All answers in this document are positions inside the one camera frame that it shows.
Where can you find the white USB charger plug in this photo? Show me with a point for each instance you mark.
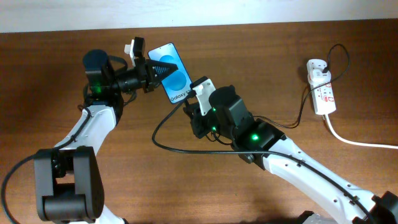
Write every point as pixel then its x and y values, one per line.
pixel 318 77

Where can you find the blue screen smartphone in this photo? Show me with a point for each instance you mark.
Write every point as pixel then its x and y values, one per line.
pixel 176 85

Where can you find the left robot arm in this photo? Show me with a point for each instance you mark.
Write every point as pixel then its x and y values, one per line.
pixel 68 184

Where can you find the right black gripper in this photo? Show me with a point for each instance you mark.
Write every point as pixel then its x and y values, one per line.
pixel 201 129

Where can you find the white power strip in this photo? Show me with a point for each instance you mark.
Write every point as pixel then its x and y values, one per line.
pixel 322 94

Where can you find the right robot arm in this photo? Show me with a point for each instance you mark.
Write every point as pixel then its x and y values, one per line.
pixel 220 111

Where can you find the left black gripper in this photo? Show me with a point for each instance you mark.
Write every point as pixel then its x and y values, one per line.
pixel 149 67

